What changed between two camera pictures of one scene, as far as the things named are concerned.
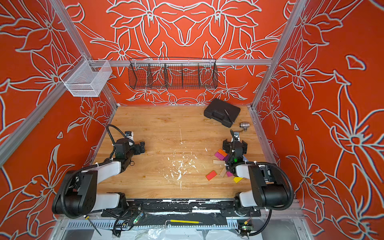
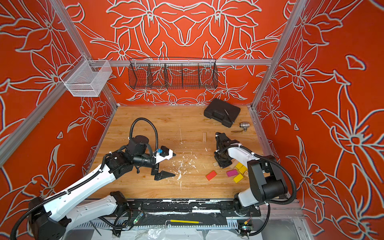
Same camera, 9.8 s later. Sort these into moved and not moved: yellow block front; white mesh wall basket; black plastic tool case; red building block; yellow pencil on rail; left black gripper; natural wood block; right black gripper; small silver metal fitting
Moved: right black gripper; left black gripper; natural wood block
Not moved: white mesh wall basket; yellow pencil on rail; black plastic tool case; red building block; small silver metal fitting; yellow block front
